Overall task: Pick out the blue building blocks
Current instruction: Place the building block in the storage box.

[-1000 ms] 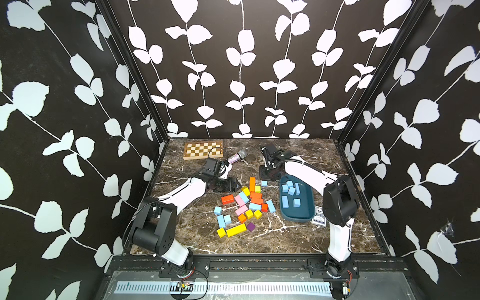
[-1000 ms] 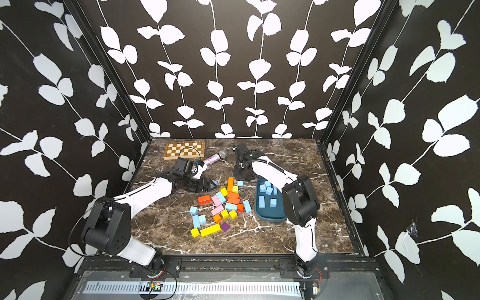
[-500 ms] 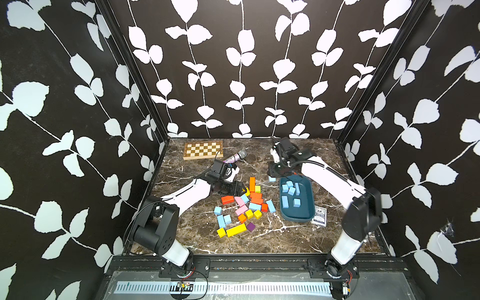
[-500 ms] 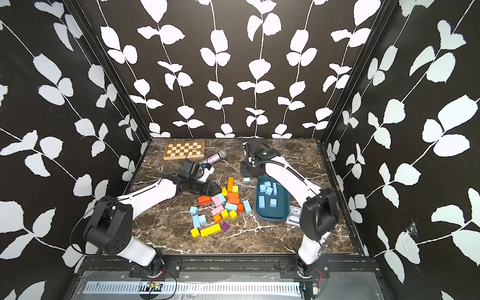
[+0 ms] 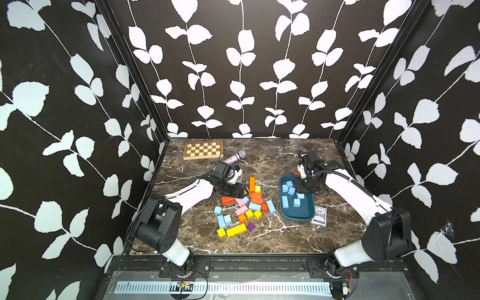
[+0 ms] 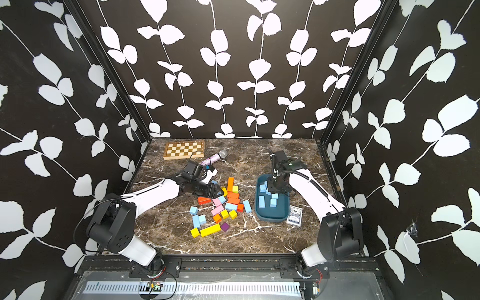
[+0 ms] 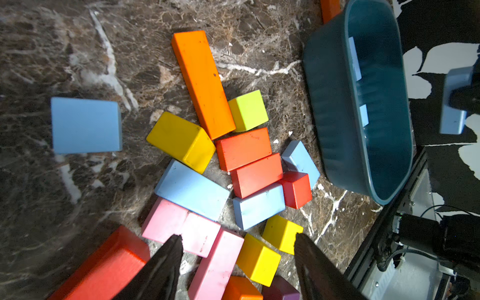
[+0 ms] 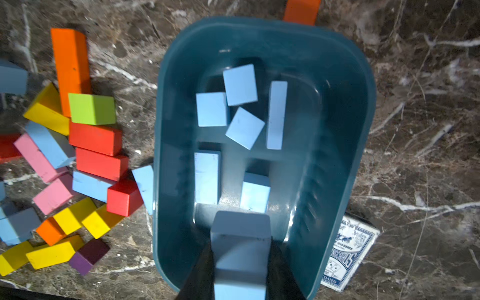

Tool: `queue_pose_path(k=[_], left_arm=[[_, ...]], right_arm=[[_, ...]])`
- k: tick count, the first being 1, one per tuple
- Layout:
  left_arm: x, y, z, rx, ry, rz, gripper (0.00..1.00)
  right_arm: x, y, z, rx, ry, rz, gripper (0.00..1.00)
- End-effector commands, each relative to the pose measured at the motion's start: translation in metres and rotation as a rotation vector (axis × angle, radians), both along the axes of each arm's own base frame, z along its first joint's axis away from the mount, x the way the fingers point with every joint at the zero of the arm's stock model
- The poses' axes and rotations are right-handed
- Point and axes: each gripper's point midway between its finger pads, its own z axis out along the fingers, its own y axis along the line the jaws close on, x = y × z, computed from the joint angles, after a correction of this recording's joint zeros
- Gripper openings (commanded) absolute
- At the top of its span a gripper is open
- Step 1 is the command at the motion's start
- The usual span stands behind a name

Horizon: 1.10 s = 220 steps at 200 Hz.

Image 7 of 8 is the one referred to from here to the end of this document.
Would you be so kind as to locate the yellow block upper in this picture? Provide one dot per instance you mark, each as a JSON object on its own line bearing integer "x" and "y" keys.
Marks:
{"x": 182, "y": 140}

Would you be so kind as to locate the pink block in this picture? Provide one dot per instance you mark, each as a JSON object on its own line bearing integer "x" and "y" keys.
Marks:
{"x": 214, "y": 271}
{"x": 167, "y": 218}

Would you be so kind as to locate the yellow cube lower centre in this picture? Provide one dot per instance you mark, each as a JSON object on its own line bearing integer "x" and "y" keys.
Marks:
{"x": 257, "y": 261}

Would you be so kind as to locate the pink block upper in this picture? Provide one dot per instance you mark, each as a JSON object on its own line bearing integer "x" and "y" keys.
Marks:
{"x": 167, "y": 218}

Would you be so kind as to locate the dark teal plastic tray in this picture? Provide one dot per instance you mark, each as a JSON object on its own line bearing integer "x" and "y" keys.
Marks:
{"x": 374, "y": 160}

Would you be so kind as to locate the purple cube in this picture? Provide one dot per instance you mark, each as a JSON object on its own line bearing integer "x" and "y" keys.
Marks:
{"x": 280, "y": 289}

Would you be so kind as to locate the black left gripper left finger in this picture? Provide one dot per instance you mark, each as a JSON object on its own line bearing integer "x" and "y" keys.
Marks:
{"x": 158, "y": 279}

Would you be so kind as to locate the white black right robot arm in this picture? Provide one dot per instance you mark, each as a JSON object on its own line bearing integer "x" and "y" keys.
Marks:
{"x": 454, "y": 243}

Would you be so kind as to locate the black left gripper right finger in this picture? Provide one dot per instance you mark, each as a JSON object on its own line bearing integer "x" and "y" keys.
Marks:
{"x": 319, "y": 278}

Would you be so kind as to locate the red block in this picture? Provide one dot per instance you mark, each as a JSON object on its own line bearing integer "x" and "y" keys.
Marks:
{"x": 243, "y": 149}
{"x": 108, "y": 270}
{"x": 257, "y": 175}

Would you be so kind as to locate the red block left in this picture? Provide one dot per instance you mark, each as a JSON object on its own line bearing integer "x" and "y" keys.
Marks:
{"x": 108, "y": 270}

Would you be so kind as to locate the small red cube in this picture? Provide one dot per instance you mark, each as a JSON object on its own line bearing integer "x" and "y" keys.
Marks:
{"x": 296, "y": 189}

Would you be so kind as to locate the small orange cube right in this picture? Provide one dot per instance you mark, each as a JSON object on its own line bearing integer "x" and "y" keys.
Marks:
{"x": 330, "y": 9}

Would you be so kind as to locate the pink block lower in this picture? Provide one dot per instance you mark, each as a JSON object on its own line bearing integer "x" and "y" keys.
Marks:
{"x": 214, "y": 271}

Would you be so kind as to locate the tall orange block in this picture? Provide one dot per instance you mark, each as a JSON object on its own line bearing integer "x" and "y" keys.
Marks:
{"x": 202, "y": 79}

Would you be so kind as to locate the light blue thin block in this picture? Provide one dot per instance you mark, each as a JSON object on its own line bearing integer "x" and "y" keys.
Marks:
{"x": 355, "y": 60}

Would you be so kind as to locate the lime green cube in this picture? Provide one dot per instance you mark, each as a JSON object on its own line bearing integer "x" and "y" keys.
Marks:
{"x": 248, "y": 111}

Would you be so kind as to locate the yellow cube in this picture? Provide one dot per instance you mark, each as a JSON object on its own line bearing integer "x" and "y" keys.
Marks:
{"x": 257, "y": 261}
{"x": 281, "y": 233}

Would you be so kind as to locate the light blue angled block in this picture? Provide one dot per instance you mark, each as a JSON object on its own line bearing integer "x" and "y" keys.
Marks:
{"x": 185, "y": 187}

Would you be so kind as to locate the orange cube lower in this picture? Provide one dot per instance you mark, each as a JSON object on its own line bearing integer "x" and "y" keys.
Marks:
{"x": 241, "y": 288}

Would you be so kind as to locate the light blue small cube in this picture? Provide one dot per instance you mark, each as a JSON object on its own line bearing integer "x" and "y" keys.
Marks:
{"x": 364, "y": 115}

